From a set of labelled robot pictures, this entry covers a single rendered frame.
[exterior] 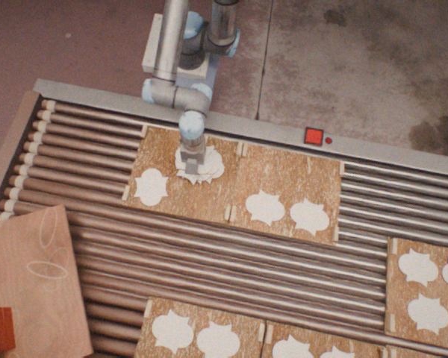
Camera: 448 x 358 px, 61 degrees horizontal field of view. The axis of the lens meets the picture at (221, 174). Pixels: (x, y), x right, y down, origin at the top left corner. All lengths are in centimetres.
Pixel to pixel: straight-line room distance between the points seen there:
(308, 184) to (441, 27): 238
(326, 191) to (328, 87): 151
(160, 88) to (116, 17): 205
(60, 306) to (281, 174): 91
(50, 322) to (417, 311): 124
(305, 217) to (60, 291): 89
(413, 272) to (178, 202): 90
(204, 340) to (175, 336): 10
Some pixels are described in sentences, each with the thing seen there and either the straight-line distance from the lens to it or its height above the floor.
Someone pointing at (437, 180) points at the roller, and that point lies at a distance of 177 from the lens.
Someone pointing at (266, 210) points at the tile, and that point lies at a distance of 145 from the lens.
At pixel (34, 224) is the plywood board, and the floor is 104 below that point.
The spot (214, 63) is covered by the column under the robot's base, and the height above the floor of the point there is 87.
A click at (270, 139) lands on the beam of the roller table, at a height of 91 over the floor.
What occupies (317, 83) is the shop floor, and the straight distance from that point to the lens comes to 294.
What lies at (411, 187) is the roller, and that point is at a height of 92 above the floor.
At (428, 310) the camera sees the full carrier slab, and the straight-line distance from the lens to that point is 159.
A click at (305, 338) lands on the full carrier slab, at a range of 144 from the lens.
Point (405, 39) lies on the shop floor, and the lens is 343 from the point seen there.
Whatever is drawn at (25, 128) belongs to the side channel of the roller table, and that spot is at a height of 94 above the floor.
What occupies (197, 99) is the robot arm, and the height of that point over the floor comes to 129.
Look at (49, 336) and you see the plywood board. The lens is 138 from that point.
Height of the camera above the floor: 233
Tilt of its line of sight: 69 degrees down
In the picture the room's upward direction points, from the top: 6 degrees clockwise
